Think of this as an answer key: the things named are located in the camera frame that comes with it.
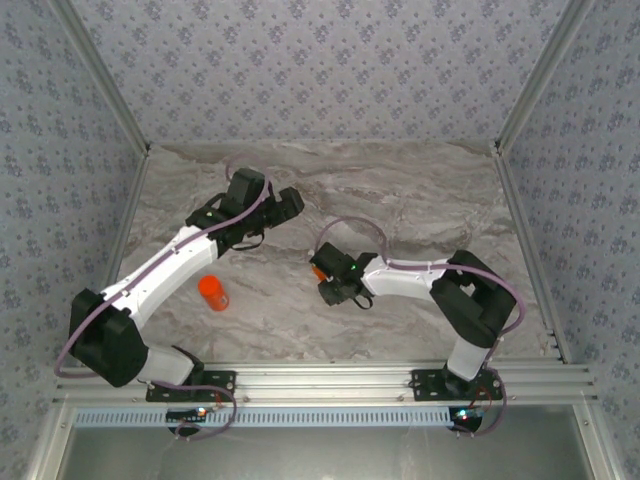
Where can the orange pill organizer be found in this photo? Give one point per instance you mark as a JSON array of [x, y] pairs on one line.
[[318, 274]]

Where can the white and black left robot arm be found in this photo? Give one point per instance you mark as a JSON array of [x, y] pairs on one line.
[[165, 272]]

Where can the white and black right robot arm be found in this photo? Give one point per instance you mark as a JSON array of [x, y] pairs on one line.
[[400, 280]]

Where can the grey metal panel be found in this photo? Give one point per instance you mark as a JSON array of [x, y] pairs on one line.
[[320, 455]]

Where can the small circuit board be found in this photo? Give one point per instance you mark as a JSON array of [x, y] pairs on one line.
[[465, 417], [187, 414]]

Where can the aluminium frame rail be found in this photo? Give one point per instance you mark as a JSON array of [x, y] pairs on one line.
[[320, 382]]

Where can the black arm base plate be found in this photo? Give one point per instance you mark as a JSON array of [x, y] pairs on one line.
[[220, 387], [427, 385]]

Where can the aluminium frame post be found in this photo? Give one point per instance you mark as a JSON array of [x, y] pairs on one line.
[[540, 75], [102, 75]]

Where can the aluminium frame leg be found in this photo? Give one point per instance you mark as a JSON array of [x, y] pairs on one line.
[[50, 445], [597, 445]]

